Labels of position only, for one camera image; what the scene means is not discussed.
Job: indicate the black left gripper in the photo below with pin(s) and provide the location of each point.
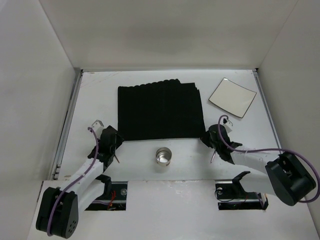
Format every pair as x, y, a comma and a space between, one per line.
110, 146

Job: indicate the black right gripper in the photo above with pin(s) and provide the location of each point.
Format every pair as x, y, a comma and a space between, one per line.
216, 144

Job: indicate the black cloth placemat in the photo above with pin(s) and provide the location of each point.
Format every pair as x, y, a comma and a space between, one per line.
166, 109

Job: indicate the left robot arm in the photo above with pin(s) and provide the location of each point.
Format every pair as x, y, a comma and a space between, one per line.
87, 189

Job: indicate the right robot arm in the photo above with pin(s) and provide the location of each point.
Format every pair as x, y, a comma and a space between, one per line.
290, 176

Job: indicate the white square plate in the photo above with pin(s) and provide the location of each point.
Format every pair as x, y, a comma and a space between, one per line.
232, 98

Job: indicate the silver metal cup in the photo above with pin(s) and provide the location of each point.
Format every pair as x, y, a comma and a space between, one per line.
163, 157

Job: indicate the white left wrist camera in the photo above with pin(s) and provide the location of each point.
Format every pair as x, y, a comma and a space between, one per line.
97, 127

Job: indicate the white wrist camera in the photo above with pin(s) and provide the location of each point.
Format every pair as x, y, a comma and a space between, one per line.
228, 125
97, 127

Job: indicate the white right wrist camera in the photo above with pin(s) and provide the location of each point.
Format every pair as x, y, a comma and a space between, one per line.
228, 125

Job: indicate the left aluminium table rail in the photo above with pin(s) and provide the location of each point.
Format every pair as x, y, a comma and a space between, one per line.
58, 157

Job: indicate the aluminium table rail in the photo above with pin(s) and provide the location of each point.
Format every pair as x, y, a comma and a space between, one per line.
58, 157
267, 109

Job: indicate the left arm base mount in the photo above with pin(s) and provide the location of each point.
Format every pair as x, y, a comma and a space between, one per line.
116, 200

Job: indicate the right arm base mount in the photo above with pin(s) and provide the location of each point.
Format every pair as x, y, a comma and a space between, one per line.
231, 195

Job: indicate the right aluminium table rail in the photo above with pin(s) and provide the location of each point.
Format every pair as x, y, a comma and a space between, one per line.
267, 109

